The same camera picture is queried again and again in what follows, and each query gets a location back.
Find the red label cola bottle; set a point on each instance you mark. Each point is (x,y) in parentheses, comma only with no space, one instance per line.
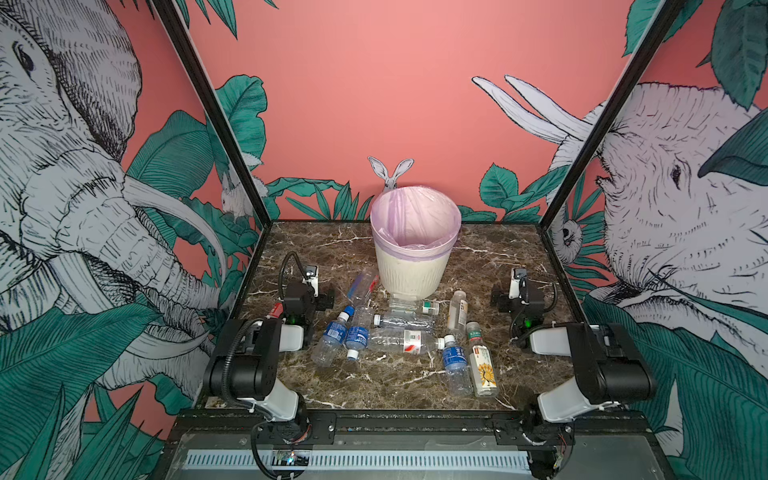
(362,287)

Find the pink plastic bin liner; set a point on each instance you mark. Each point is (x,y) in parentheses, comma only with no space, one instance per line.
(415,223)

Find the blue label bottle white cap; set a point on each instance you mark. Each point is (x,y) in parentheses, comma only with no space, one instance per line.
(359,332)

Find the yellow flower label bottle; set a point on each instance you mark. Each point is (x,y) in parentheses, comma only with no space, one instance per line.
(482,368)

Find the left black frame post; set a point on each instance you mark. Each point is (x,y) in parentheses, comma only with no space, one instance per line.
(172,21)

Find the black front rail frame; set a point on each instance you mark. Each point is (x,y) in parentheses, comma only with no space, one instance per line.
(603,445)

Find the clear bottle green band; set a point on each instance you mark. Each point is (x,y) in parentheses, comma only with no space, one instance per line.
(415,307)

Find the right black frame post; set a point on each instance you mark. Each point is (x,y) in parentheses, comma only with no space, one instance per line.
(659,25)

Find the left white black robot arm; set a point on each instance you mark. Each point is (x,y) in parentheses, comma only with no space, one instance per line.
(243,370)

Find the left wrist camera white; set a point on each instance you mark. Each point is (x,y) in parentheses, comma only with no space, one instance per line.
(311,278)

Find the white slotted vent strip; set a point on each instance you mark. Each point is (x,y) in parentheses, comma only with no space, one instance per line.
(332,460)

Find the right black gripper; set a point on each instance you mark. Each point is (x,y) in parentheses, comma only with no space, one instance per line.
(498,294)

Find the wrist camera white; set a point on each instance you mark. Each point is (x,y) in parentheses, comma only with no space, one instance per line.
(518,289)
(311,278)

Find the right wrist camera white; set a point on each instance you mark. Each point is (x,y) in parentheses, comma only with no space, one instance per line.
(518,289)

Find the white ribbed waste bin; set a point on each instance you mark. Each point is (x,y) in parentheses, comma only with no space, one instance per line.
(410,279)

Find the clear bottle red white label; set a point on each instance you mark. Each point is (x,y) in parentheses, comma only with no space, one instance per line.
(406,341)

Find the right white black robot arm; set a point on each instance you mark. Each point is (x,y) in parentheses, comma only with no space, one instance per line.
(609,370)

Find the black frame post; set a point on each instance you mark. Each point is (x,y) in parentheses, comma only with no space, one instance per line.
(659,25)
(172,21)

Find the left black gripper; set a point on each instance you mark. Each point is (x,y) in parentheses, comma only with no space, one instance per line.
(319,302)

